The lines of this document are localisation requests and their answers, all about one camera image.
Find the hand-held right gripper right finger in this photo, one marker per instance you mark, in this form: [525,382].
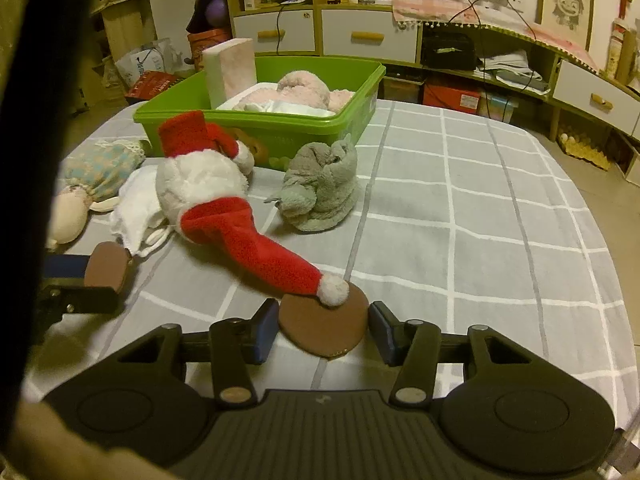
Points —
[382,331]

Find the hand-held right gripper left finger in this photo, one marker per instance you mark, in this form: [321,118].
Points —
[262,331]

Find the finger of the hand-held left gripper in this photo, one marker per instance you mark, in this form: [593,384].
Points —
[65,266]
[85,302]

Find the brown round coaster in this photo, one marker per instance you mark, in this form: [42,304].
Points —
[320,332]
[105,265]

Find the white cloth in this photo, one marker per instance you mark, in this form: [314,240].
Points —
[286,107]
[137,200]

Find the rag doll checked dress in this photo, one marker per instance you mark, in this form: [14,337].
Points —
[100,170]

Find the grey towel plush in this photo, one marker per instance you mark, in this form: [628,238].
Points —
[320,190]

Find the white plush red santa hat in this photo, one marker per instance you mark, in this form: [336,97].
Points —
[200,180]

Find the green plastic box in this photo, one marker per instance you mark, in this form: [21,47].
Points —
[320,130]

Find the white foam block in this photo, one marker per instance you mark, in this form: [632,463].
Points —
[228,104]

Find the pink fluffy slipper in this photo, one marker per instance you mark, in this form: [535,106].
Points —
[305,87]

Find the pink sponge block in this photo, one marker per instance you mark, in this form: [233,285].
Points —
[235,70]

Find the grey checked tablecloth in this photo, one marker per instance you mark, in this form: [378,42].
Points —
[450,260]

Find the beige blurred object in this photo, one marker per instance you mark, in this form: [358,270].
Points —
[55,455]

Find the red patterned gift box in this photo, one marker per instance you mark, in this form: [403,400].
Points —
[150,85]

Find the white shopping bag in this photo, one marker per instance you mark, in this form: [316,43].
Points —
[142,62]

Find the clear storage box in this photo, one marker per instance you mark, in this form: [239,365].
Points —
[498,108]
[400,92]

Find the red cardboard box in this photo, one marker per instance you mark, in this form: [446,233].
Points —
[452,97]

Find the wooden shelf rack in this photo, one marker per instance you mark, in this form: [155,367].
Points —
[125,25]

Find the red paper bag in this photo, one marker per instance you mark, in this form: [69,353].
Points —
[207,45]

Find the egg tray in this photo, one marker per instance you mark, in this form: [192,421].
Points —
[585,150]

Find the black printer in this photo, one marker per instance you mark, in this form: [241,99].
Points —
[447,50]

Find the pile of papers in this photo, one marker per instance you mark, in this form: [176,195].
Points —
[510,71]

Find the purple ball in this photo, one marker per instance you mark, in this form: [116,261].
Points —
[220,14]

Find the wooden shelf cabinet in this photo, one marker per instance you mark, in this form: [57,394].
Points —
[500,35]

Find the pink cloth runner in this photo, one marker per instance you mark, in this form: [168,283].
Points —
[430,9]

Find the tall cartons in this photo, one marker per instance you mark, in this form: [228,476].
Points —
[617,50]

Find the framed cartoon picture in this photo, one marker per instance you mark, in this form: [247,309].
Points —
[566,2]

